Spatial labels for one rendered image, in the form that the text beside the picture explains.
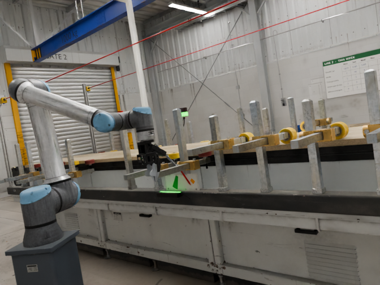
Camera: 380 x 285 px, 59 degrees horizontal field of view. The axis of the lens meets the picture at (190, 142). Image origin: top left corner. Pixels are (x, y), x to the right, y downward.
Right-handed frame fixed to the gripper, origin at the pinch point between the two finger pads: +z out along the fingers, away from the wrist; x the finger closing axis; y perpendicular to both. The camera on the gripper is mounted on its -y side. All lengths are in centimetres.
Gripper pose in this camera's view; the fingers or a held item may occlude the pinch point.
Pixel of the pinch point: (156, 178)
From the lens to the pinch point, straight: 171.3
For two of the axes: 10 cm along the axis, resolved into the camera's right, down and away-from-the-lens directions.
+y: -6.5, 1.3, -7.5
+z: 1.5, 9.9, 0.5
